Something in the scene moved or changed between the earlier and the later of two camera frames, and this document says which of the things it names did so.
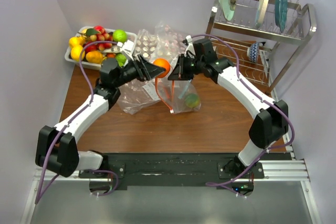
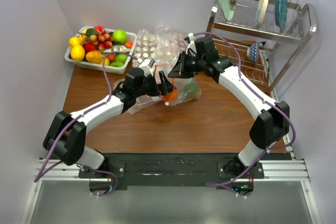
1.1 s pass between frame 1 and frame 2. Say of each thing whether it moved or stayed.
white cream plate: stayed
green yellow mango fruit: moved
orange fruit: moved
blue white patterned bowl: stayed
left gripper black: moved
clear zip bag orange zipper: moved
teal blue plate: stayed
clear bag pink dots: stayed
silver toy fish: stayed
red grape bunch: stayed
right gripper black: stayed
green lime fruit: stayed
